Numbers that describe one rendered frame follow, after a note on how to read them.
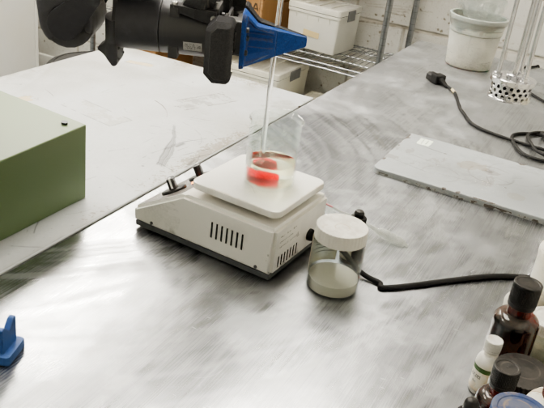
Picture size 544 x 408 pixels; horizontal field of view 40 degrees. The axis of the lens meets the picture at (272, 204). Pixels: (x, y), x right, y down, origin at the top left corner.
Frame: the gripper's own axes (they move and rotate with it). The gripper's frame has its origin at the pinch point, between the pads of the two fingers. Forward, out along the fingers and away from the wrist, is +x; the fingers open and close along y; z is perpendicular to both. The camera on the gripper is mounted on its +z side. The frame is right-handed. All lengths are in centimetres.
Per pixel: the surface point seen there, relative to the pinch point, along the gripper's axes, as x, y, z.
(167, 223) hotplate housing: -10.5, -1.4, -23.4
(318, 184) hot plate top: 7.0, 1.3, -17.2
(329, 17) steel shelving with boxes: 19, 225, -44
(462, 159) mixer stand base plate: 33, 36, -25
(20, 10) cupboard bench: -127, 281, -68
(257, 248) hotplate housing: 0.6, -7.5, -22.1
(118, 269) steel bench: -14.6, -9.0, -25.7
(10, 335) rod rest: -20.8, -25.4, -23.7
